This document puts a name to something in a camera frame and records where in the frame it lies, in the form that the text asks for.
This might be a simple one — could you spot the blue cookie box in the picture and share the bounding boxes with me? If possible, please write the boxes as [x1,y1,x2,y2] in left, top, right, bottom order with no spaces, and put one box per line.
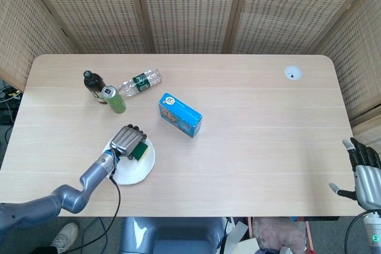
[158,92,204,139]

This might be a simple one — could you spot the dark tea bottle green cap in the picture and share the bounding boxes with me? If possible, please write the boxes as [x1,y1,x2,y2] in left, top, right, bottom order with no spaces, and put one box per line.
[83,70,108,105]

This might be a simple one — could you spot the clear plastic water bottle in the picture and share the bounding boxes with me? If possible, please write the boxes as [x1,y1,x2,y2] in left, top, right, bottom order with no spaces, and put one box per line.
[118,68,163,99]

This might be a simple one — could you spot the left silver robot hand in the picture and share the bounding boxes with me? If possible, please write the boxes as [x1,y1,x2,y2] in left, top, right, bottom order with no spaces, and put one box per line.
[109,124,148,159]

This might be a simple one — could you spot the beige shoe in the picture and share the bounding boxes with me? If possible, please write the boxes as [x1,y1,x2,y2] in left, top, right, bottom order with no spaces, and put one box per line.
[50,222,80,254]

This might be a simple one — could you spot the green drink can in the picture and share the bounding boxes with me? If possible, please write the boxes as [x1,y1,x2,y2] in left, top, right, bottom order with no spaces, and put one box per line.
[101,85,127,114]

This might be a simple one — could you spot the woven bamboo screen panel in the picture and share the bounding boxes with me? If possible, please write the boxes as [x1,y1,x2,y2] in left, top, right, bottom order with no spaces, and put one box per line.
[132,0,249,55]
[227,0,376,55]
[20,0,154,55]
[0,0,75,91]
[308,0,381,145]

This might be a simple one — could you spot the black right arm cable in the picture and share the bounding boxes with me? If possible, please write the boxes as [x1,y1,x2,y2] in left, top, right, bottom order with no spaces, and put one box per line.
[343,212,368,254]

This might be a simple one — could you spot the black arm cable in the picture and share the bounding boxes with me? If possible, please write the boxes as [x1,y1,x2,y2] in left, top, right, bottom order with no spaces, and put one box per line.
[67,175,121,254]
[343,212,368,254]

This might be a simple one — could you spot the green yellow sponge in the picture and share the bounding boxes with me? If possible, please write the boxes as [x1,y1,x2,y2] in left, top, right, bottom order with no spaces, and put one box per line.
[132,142,149,162]

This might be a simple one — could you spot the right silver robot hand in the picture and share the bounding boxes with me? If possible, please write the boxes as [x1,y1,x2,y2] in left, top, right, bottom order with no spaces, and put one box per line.
[329,137,381,211]

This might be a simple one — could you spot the pink bag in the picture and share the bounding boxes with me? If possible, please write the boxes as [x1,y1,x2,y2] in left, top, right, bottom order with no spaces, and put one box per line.
[252,217,307,252]

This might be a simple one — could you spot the cardboard piece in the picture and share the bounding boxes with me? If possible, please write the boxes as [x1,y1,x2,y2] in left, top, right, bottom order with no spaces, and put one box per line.
[223,221,260,254]

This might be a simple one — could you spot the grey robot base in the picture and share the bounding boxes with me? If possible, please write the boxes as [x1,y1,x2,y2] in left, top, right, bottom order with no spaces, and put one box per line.
[118,217,227,254]

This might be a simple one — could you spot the white table cable grommet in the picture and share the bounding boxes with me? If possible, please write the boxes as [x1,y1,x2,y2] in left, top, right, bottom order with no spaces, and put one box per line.
[284,65,304,81]

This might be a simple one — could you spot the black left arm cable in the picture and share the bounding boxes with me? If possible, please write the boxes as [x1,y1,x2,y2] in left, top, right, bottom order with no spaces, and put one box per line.
[67,175,121,254]

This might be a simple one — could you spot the white round plate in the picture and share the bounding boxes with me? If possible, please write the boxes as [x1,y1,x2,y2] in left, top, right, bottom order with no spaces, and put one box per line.
[102,135,156,186]

